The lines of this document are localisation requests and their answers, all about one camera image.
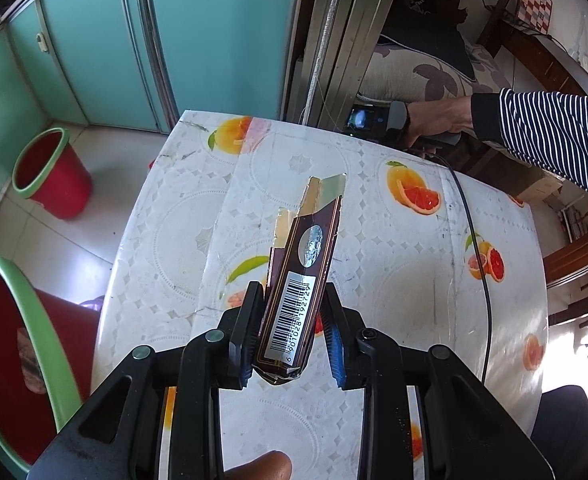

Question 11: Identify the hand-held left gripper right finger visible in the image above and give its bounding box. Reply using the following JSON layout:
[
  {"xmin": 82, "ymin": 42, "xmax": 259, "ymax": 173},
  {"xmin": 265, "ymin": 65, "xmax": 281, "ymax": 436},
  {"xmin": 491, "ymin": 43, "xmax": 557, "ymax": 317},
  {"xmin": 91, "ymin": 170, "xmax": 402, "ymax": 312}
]
[{"xmin": 319, "ymin": 282, "xmax": 557, "ymax": 480}]

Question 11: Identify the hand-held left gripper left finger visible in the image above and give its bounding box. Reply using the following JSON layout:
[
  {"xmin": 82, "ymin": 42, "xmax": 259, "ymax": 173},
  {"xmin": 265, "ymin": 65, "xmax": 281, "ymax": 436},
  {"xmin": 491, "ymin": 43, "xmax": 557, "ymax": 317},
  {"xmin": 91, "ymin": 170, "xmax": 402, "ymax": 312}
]
[{"xmin": 34, "ymin": 280, "xmax": 267, "ymax": 480}]

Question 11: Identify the brown cigarette box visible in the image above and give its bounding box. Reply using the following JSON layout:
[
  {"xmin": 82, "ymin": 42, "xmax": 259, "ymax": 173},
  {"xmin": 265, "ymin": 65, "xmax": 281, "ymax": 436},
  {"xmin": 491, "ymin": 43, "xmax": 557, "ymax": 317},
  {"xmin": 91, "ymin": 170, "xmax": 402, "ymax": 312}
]
[{"xmin": 254, "ymin": 172, "xmax": 347, "ymax": 387}]

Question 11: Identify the person's right hand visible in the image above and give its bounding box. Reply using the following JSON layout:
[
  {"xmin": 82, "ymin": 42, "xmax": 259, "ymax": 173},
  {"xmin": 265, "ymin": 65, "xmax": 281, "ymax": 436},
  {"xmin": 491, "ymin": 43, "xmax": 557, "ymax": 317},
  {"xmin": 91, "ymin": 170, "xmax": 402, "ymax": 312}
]
[{"xmin": 406, "ymin": 94, "xmax": 475, "ymax": 141}]

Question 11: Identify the person's left hand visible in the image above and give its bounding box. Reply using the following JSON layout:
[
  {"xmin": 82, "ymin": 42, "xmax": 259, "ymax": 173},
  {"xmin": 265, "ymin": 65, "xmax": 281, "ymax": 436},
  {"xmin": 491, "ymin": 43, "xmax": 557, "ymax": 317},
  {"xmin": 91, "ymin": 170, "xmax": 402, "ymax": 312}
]
[{"xmin": 221, "ymin": 451, "xmax": 293, "ymax": 480}]

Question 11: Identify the leaf pattern cushion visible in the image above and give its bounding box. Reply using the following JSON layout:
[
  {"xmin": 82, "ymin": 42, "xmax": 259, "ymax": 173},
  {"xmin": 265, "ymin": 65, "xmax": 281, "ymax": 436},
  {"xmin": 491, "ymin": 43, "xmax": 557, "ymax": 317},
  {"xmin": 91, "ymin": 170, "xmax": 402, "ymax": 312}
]
[{"xmin": 359, "ymin": 42, "xmax": 512, "ymax": 106}]

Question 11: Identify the black printed cloth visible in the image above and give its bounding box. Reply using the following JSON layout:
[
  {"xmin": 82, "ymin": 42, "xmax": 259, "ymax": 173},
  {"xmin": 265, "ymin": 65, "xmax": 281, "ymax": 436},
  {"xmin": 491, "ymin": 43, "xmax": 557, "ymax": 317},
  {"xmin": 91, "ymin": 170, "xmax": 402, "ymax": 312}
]
[{"xmin": 379, "ymin": 0, "xmax": 477, "ymax": 81}]

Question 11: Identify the fruit print tablecloth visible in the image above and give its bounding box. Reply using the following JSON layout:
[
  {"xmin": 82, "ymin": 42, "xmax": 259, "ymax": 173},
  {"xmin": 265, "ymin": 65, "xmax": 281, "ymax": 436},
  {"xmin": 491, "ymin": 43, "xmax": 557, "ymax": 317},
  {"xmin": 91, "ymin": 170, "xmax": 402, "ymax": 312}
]
[{"xmin": 94, "ymin": 109, "xmax": 550, "ymax": 480}]

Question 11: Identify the wooden chair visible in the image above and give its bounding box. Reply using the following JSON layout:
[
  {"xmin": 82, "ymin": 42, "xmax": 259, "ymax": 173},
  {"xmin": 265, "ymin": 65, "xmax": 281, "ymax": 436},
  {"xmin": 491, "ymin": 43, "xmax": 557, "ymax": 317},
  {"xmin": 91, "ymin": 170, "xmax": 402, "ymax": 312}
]
[{"xmin": 476, "ymin": 0, "xmax": 587, "ymax": 98}]

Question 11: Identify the cardboard box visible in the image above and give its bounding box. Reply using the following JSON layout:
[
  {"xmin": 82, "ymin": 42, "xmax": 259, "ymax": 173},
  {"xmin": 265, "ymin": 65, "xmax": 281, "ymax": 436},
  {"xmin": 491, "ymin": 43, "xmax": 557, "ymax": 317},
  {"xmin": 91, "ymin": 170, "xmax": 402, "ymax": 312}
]
[{"xmin": 514, "ymin": 172, "xmax": 564, "ymax": 206}]

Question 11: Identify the checkered board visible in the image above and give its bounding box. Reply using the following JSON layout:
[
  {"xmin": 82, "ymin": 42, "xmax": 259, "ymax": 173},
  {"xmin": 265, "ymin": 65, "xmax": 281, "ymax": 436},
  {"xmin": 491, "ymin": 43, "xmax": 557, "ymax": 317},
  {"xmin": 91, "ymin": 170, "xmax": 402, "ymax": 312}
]
[{"xmin": 516, "ymin": 0, "xmax": 555, "ymax": 31}]

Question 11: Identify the red bin with green rim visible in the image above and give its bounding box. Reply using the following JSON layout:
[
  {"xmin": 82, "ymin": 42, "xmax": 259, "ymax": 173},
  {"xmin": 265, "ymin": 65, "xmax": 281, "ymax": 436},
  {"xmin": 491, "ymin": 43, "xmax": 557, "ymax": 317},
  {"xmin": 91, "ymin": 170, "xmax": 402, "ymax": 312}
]
[
  {"xmin": 12, "ymin": 127, "xmax": 93, "ymax": 221},
  {"xmin": 0, "ymin": 255, "xmax": 100, "ymax": 478}
]

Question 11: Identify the black chair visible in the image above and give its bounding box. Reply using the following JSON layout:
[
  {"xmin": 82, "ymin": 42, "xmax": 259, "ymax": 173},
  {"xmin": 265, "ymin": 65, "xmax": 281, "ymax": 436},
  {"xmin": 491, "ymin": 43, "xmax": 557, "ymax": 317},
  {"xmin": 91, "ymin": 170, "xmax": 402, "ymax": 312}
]
[{"xmin": 531, "ymin": 385, "xmax": 588, "ymax": 480}]

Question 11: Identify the teal cabinet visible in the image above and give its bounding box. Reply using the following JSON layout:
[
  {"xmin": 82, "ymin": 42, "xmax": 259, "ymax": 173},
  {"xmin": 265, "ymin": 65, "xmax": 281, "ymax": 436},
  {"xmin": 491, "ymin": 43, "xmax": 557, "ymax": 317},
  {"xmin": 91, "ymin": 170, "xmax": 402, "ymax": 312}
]
[{"xmin": 0, "ymin": 0, "xmax": 300, "ymax": 241}]

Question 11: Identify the metal sliding door frame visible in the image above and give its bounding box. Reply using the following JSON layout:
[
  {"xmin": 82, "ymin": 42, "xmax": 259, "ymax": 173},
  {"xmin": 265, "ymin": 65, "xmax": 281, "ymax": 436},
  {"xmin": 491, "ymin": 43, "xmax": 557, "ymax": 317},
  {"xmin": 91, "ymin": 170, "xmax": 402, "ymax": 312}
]
[{"xmin": 294, "ymin": 0, "xmax": 410, "ymax": 126}]

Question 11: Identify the black cable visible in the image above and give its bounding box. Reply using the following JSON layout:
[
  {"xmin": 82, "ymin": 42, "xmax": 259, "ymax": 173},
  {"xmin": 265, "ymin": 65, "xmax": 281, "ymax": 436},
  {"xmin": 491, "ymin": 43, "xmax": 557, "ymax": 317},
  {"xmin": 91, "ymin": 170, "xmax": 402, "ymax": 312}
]
[{"xmin": 431, "ymin": 150, "xmax": 493, "ymax": 386}]

